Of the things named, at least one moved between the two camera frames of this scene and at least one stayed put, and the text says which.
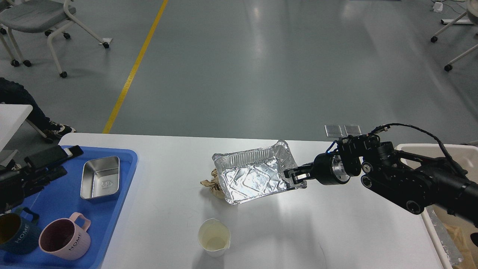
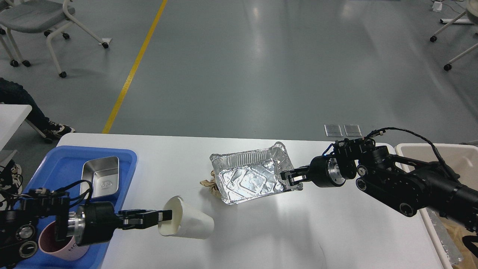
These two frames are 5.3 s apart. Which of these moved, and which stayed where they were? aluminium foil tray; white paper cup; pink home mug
Moved: white paper cup
Stayed: aluminium foil tray; pink home mug
